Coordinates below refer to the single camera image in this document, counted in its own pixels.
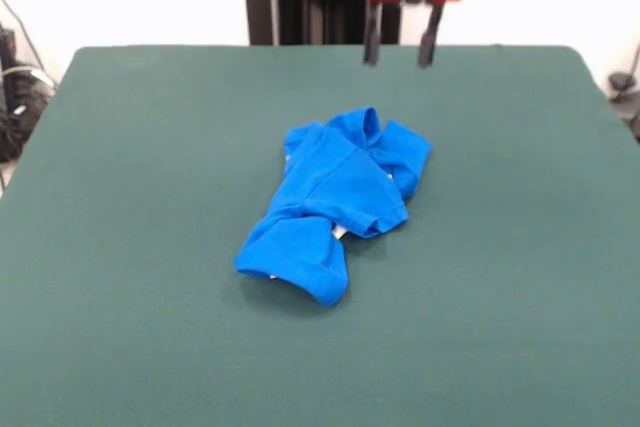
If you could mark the blue printed shirt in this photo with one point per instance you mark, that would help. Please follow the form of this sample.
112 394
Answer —
330 182

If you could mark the dark green tablecloth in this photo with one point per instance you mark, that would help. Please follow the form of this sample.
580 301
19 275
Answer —
150 197

